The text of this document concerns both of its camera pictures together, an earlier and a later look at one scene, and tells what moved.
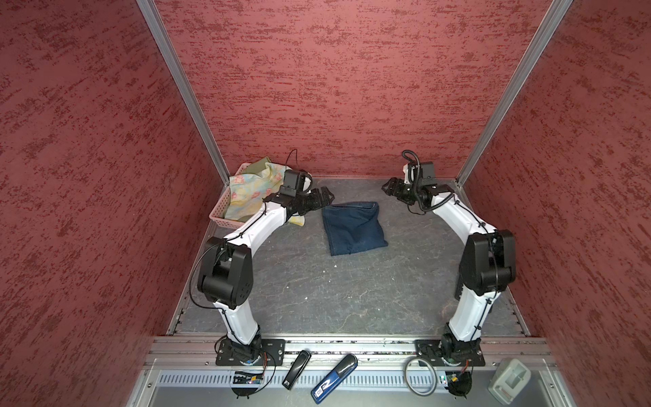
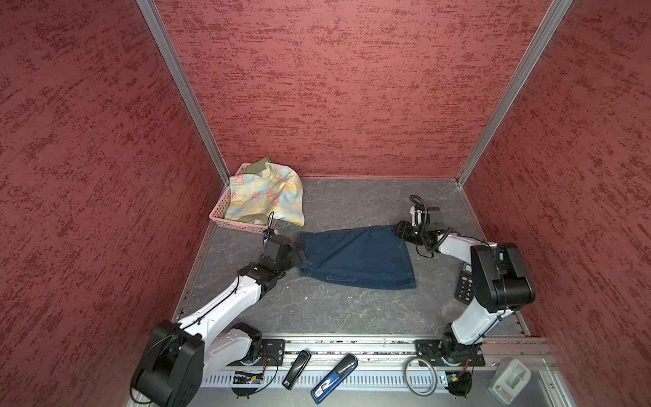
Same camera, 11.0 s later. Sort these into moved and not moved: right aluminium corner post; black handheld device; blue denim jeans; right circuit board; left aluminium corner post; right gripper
Moved: blue denim jeans; right gripper
Not moved: right circuit board; right aluminium corner post; black handheld device; left aluminium corner post
